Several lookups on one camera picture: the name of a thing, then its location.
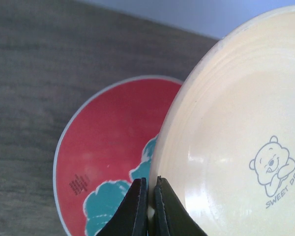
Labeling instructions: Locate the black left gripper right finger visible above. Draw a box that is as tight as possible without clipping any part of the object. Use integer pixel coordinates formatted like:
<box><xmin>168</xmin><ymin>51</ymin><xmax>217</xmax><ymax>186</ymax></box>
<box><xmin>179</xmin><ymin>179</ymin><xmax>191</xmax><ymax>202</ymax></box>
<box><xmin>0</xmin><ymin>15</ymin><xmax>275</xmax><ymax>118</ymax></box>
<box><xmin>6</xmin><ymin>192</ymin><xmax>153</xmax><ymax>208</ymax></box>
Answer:
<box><xmin>154</xmin><ymin>176</ymin><xmax>206</xmax><ymax>236</ymax></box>

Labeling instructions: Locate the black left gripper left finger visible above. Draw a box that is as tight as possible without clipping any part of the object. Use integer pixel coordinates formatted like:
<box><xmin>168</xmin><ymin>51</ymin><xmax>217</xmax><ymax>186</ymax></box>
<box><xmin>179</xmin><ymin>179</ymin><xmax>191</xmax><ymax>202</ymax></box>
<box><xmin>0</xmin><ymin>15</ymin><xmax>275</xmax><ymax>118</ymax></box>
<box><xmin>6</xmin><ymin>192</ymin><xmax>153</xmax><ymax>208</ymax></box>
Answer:
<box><xmin>98</xmin><ymin>177</ymin><xmax>148</xmax><ymax>236</ymax></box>

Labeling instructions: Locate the red plate teal flower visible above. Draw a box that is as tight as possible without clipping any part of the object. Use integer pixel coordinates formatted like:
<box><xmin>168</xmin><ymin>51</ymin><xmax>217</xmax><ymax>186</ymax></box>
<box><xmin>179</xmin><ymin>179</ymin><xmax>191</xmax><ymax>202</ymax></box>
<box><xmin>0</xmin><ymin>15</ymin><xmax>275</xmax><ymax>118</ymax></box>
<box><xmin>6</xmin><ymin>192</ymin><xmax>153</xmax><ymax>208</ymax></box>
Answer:
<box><xmin>53</xmin><ymin>75</ymin><xmax>182</xmax><ymax>236</ymax></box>

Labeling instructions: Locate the yellow ceramic plate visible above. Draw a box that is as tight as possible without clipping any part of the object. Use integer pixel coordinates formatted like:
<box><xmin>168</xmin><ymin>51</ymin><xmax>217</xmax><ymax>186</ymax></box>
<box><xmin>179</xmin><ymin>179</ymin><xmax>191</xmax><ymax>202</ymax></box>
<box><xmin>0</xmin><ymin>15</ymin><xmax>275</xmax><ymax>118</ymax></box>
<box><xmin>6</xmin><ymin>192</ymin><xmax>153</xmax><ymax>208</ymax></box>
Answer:
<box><xmin>148</xmin><ymin>5</ymin><xmax>295</xmax><ymax>236</ymax></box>

